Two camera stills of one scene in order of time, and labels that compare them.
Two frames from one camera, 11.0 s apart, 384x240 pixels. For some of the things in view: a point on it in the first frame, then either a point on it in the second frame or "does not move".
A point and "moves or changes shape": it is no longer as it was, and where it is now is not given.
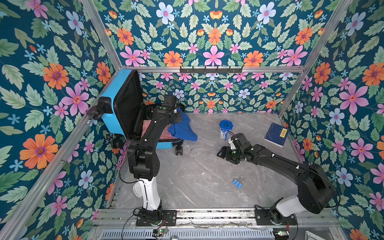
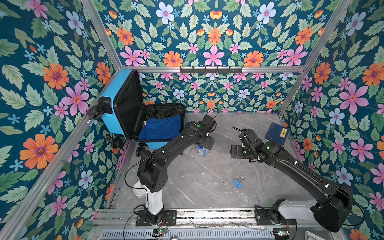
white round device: [137, 189] does not move
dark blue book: [277, 134] does not move
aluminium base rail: [238, 218] does not move
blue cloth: [182, 130] moves or changes shape
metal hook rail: [210, 70] does not move
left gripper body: [176, 116] to [207, 141]
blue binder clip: [237, 183] does not move
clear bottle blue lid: [225, 126] to [202, 151]
